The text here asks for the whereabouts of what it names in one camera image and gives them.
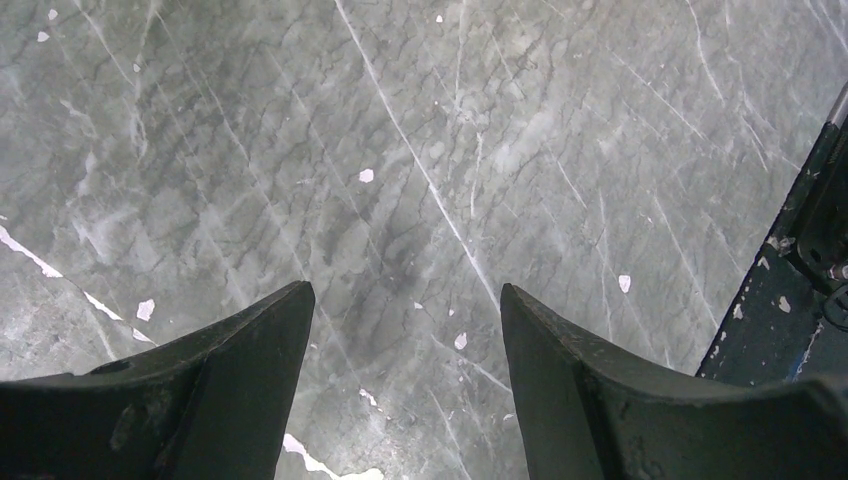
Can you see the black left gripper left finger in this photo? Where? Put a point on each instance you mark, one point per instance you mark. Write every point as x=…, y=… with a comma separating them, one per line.
x=212, y=404

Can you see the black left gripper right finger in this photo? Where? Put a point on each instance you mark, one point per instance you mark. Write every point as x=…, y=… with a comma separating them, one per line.
x=588, y=409

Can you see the black base bar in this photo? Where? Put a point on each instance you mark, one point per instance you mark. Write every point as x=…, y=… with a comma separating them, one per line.
x=797, y=283

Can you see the aluminium rail frame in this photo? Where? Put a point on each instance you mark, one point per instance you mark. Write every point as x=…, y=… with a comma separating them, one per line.
x=838, y=113

